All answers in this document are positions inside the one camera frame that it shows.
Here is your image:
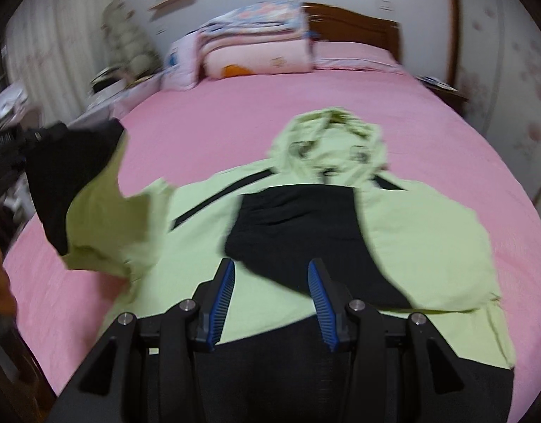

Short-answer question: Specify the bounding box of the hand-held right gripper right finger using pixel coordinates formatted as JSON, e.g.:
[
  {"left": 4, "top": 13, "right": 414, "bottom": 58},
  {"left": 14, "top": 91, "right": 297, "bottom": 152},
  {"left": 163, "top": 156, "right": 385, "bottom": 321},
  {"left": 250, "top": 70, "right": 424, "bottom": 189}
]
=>
[{"left": 308, "top": 259, "right": 496, "bottom": 423}]

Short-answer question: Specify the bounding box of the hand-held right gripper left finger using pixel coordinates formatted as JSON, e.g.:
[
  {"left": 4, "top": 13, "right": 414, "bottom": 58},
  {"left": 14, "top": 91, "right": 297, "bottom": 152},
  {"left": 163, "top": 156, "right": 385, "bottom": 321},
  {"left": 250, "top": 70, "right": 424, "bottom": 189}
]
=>
[{"left": 46, "top": 258, "right": 237, "bottom": 423}]

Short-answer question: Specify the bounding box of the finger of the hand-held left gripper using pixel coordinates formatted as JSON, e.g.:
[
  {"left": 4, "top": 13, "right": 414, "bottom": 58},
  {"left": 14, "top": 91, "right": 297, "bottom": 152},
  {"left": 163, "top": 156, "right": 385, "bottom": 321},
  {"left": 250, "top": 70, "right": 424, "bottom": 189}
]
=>
[{"left": 0, "top": 122, "right": 68, "bottom": 173}]

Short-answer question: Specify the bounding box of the green and black hooded jacket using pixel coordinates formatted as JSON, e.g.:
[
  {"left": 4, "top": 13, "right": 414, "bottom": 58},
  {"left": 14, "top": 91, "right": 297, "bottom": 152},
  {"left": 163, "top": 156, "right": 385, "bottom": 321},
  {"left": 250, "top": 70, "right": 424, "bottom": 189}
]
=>
[{"left": 26, "top": 106, "right": 518, "bottom": 423}]

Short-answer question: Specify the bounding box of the white bedside cabinet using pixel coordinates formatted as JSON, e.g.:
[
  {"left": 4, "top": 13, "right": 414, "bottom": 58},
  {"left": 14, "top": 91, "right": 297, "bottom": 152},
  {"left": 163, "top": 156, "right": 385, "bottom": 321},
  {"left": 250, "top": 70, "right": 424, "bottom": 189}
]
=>
[{"left": 72, "top": 67, "right": 163, "bottom": 126}]

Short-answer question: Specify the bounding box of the pale floral curtain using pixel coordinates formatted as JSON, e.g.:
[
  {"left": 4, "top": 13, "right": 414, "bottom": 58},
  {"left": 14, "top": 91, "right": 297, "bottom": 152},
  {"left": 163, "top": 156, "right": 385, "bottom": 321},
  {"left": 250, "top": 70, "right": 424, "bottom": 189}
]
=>
[{"left": 5, "top": 0, "right": 119, "bottom": 113}]

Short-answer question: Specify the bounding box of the white plush toy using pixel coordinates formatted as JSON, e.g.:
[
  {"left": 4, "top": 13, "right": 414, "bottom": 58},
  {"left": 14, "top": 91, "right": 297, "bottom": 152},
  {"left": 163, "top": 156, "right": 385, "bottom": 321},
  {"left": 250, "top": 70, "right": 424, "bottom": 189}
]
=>
[{"left": 100, "top": 1, "right": 162, "bottom": 76}]

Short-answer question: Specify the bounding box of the pink cartoon print pillow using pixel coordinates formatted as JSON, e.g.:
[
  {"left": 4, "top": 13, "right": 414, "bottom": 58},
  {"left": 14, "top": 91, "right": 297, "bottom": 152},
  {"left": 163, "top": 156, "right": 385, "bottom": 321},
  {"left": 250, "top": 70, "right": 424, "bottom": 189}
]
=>
[{"left": 161, "top": 35, "right": 206, "bottom": 92}]

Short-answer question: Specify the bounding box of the pink bed sheet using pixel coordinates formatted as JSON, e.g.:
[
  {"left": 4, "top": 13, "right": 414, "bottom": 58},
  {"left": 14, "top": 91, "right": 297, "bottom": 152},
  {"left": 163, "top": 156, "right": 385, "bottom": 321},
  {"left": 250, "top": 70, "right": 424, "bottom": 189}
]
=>
[{"left": 2, "top": 39, "right": 541, "bottom": 408}]

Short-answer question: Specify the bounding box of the folded pink blanket orange print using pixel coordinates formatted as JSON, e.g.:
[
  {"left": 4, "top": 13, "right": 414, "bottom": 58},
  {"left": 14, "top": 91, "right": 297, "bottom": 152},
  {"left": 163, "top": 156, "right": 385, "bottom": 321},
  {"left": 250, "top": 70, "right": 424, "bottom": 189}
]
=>
[{"left": 200, "top": 35, "right": 316, "bottom": 81}]

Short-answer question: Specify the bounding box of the folded floral quilt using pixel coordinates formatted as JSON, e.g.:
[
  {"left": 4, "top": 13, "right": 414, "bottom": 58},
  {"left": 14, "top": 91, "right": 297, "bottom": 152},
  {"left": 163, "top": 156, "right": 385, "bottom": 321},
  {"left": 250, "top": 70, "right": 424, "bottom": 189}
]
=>
[{"left": 199, "top": 1, "right": 309, "bottom": 38}]

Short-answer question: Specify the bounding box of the dark wooden nightstand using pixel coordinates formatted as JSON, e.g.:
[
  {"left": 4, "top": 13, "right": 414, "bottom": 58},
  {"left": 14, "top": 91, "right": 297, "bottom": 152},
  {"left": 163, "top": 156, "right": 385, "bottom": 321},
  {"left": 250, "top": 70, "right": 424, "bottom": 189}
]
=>
[{"left": 415, "top": 74, "right": 470, "bottom": 107}]

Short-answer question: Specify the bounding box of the wooden headboard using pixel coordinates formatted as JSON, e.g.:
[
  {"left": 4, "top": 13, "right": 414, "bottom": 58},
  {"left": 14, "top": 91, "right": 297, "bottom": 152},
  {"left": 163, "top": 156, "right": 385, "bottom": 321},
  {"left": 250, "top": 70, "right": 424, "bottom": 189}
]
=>
[{"left": 303, "top": 2, "right": 405, "bottom": 65}]

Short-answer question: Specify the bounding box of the floral wardrobe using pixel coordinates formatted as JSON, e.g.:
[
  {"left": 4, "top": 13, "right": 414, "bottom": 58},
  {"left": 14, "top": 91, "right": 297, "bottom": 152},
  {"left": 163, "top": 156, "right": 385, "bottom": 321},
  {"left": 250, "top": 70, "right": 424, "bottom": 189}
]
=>
[{"left": 454, "top": 0, "right": 541, "bottom": 214}]

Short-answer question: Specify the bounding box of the wooden wall shelf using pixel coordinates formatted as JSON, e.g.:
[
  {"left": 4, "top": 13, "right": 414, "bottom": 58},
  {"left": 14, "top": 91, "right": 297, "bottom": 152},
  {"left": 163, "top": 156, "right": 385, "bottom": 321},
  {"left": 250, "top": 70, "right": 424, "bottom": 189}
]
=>
[{"left": 148, "top": 0, "right": 201, "bottom": 12}]

